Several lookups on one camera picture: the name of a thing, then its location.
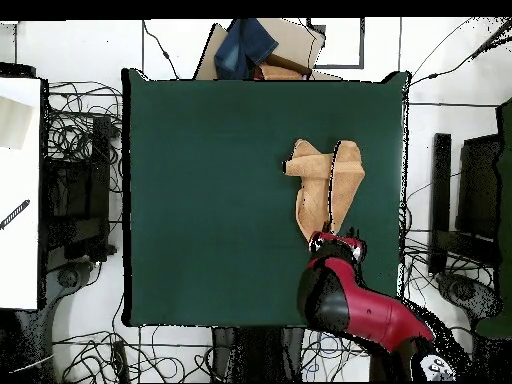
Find tan terry towel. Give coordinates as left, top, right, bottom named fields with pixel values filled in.
left=282, top=138, right=366, bottom=243

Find black chair base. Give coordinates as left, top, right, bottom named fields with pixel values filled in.
left=435, top=271, right=503, bottom=321

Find dark green table cloth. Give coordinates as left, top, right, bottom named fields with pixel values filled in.
left=120, top=67, right=412, bottom=329

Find folded tan towel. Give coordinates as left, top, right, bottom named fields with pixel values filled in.
left=257, top=62, right=307, bottom=81

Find dark green hanging cloth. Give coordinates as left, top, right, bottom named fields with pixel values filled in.
left=475, top=97, right=512, bottom=340

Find dark brown cloth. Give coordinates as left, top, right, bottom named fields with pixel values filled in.
left=263, top=53, right=313, bottom=78

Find cardboard box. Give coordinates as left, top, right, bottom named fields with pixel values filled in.
left=193, top=17, right=343, bottom=82

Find blue jeans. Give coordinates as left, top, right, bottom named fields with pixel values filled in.
left=213, top=17, right=280, bottom=80

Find black equipment stand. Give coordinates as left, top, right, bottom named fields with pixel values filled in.
left=41, top=115, right=117, bottom=265

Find black power strip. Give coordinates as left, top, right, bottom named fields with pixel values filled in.
left=111, top=339, right=131, bottom=383

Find grey chair base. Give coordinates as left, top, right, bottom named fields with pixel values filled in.
left=11, top=259, right=97, bottom=383

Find white table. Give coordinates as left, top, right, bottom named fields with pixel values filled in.
left=0, top=76, right=42, bottom=311

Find black striped tool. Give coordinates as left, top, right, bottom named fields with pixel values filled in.
left=0, top=198, right=32, bottom=231

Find beige box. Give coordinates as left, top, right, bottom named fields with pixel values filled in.
left=0, top=94, right=35, bottom=151

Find black device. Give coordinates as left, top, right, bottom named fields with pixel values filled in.
left=0, top=61, right=37, bottom=79

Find black frame stand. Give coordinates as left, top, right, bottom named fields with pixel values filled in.
left=427, top=132, right=503, bottom=277

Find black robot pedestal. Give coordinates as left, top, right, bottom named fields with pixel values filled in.
left=211, top=325, right=307, bottom=383

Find grey rectangular frame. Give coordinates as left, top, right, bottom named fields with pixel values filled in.
left=305, top=17, right=366, bottom=70

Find black cable with plug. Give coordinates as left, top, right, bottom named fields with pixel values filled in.
left=409, top=17, right=512, bottom=87

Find thin black cable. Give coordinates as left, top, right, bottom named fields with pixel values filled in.
left=142, top=19, right=180, bottom=80

